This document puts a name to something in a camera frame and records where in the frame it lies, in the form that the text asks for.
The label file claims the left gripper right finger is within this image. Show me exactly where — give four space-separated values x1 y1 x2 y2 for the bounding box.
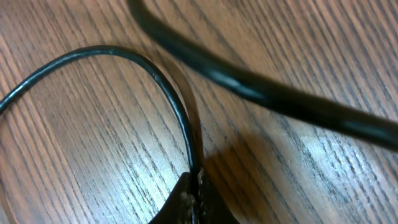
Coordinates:
198 169 239 224

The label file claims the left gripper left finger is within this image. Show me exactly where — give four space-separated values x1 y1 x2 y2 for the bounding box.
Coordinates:
149 172 195 224

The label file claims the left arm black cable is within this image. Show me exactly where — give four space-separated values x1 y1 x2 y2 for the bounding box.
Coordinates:
127 0 398 152

